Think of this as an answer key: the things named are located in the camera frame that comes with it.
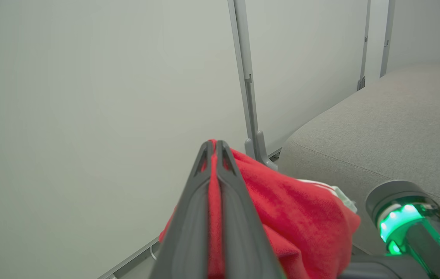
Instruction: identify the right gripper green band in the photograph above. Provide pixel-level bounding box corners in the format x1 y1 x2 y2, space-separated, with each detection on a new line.
338 180 440 279

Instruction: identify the grey fabric sofa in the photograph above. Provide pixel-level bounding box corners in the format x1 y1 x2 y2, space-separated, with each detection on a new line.
277 64 440 256

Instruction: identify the white partition panel grey frame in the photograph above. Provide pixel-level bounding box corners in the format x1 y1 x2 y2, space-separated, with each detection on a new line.
380 0 440 78
0 0 257 279
235 0 371 155

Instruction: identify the grey partition foot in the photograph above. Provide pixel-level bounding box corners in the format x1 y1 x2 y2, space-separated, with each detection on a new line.
244 138 257 159
256 131 278 171

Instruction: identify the red garment with white stripes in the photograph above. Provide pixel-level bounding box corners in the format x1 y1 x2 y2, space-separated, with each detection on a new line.
159 139 361 279

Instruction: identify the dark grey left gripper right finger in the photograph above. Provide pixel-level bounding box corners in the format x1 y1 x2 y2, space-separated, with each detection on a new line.
216 140 286 279

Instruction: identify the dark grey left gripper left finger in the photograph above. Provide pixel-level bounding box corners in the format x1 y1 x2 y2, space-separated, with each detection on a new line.
150 140 214 279

